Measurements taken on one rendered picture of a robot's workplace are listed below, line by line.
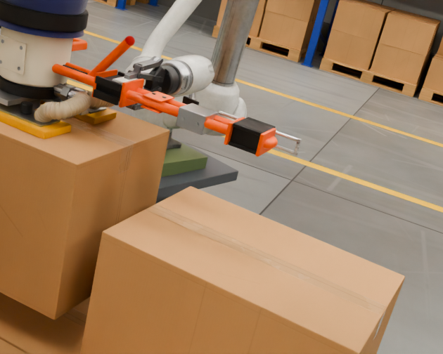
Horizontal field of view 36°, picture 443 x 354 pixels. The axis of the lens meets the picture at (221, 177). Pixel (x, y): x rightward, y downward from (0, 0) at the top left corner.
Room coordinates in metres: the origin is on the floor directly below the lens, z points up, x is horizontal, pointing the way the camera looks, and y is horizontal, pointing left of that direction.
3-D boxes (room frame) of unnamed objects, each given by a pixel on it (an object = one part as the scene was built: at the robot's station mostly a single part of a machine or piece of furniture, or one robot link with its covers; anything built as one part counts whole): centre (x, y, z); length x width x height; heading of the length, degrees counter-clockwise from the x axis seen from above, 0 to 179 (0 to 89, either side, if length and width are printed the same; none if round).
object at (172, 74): (1.69, 0.21, 1.20); 0.09 x 0.07 x 0.08; 159
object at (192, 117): (1.47, 0.08, 1.20); 0.07 x 0.07 x 0.04; 69
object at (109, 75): (1.55, 0.28, 1.20); 0.10 x 0.08 x 0.06; 159
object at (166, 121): (2.36, 0.28, 0.97); 0.18 x 0.16 x 0.22; 100
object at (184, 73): (1.76, 0.19, 1.20); 0.09 x 0.06 x 0.09; 69
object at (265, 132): (1.42, -0.04, 1.21); 0.08 x 0.07 x 0.05; 69
